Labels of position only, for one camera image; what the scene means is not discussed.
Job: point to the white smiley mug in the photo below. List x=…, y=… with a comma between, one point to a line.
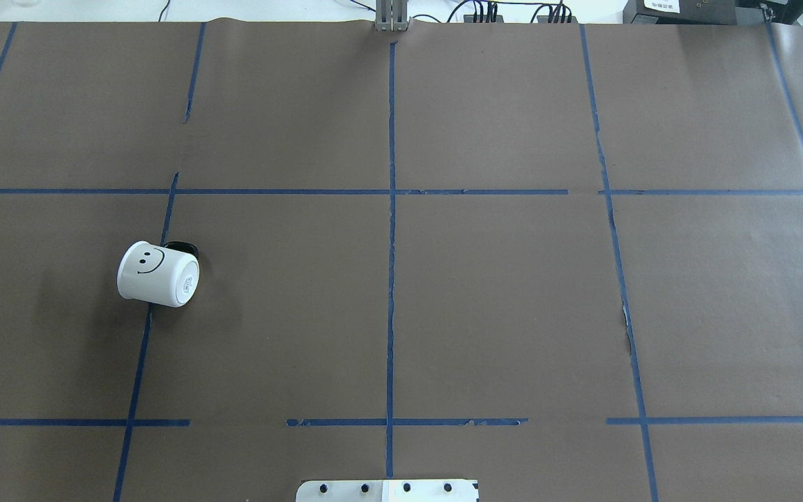
x=165, y=275

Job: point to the black computer box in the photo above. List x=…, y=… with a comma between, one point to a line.
x=691, y=12

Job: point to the aluminium frame post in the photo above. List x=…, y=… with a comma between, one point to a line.
x=392, y=15

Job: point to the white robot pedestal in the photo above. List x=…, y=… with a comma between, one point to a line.
x=389, y=490

